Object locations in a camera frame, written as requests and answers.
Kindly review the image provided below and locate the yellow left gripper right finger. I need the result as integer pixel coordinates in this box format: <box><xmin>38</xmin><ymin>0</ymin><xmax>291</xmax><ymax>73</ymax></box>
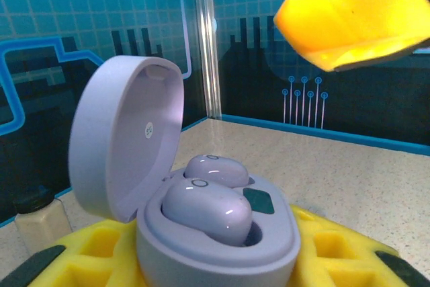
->
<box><xmin>290</xmin><ymin>203</ymin><xmax>430</xmax><ymax>287</ymax></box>

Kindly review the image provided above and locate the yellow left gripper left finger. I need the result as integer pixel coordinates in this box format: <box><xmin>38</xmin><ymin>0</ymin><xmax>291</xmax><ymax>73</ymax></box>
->
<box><xmin>0</xmin><ymin>221</ymin><xmax>148</xmax><ymax>287</ymax></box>

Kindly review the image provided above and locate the lilac wireless earbud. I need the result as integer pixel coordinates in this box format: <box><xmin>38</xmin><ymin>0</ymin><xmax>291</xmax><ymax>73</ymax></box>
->
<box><xmin>161</xmin><ymin>177</ymin><xmax>253</xmax><ymax>247</ymax></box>
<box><xmin>183</xmin><ymin>154</ymin><xmax>250</xmax><ymax>189</ymax></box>

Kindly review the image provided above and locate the beige bottle black cap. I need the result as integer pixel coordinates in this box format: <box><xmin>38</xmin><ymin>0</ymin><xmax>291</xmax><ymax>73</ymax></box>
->
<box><xmin>12</xmin><ymin>188</ymin><xmax>74</xmax><ymax>257</ymax></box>

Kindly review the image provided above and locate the aluminium frame post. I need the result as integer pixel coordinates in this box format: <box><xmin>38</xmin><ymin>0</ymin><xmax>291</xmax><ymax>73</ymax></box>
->
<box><xmin>192</xmin><ymin>0</ymin><xmax>223</xmax><ymax>120</ymax></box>

